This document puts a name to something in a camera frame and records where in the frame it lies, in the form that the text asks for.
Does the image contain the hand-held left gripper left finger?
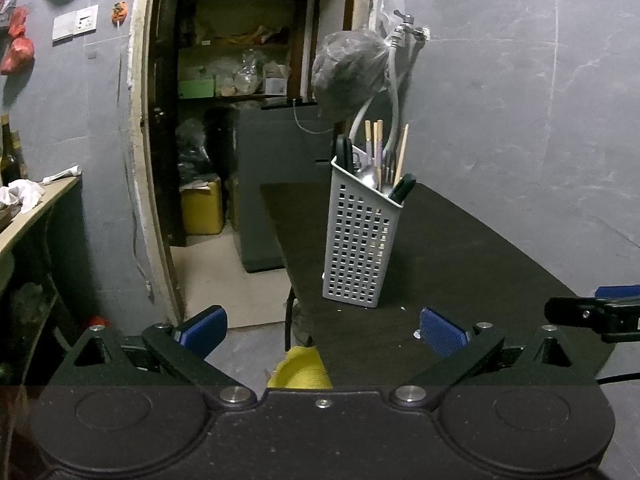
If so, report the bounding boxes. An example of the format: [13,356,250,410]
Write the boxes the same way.
[52,304,259,413]

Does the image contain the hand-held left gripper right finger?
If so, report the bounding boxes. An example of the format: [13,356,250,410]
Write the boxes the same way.
[389,305,599,411]

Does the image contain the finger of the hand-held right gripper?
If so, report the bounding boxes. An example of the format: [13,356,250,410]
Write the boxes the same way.
[595,285,640,301]
[544,296,640,344]

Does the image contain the white perforated utensil basket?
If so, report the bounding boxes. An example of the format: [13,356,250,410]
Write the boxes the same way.
[322,155,405,309]

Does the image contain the green handled knife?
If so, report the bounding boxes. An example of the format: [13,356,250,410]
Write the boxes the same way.
[388,172,417,202]

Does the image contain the plain metal spoon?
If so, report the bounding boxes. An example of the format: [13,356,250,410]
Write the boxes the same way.
[357,164,382,190]

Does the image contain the dark handled kitchen scissors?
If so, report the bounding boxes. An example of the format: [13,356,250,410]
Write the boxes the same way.
[334,134,362,175]

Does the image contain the yellow knitted cloth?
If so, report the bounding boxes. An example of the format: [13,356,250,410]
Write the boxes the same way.
[266,345,333,391]

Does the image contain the yellow jerrycan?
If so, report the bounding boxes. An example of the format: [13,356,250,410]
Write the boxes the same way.
[180,176,224,236]

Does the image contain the grey cabinet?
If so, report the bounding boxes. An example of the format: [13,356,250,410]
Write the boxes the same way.
[234,102,353,273]

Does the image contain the dark wooden door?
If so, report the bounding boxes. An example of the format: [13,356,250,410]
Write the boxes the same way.
[147,0,188,248]

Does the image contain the black plastic bag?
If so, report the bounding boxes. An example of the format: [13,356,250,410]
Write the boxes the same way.
[175,119,216,186]

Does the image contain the wooden side shelf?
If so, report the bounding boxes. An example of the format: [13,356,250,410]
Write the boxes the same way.
[0,175,85,351]

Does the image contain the white tube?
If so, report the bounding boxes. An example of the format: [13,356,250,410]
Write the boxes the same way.
[42,164,82,185]

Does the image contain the white cloth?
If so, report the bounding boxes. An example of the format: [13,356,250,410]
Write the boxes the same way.
[0,178,46,216]

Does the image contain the green box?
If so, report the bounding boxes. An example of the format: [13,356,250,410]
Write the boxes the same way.
[178,79,216,100]

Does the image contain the white plastic bag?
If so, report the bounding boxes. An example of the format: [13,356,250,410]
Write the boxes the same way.
[234,52,262,96]

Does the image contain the group of bottles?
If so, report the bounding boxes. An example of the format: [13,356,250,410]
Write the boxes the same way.
[0,114,27,187]

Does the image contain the hanging clear plastic bag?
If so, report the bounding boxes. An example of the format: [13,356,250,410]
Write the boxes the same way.
[311,30,392,122]

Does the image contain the wooden storage shelf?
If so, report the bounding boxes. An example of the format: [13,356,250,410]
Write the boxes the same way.
[177,0,321,103]

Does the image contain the red bag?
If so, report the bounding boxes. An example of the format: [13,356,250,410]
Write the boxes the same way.
[0,35,36,76]
[6,6,28,36]

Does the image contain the thin hanging wall cable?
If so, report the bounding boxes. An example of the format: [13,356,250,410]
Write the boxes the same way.
[117,22,155,302]

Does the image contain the thin white cable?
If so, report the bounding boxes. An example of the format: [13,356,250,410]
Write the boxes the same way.
[293,101,335,135]

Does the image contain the pale door frame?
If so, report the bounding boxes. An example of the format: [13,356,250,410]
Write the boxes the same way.
[127,0,186,326]

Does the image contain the white hose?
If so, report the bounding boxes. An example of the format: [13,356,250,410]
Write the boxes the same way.
[349,35,402,142]

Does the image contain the metal wall faucet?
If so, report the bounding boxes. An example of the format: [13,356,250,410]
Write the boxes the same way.
[391,10,430,53]

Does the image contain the white wall switch plate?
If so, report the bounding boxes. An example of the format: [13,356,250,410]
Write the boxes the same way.
[52,5,100,41]

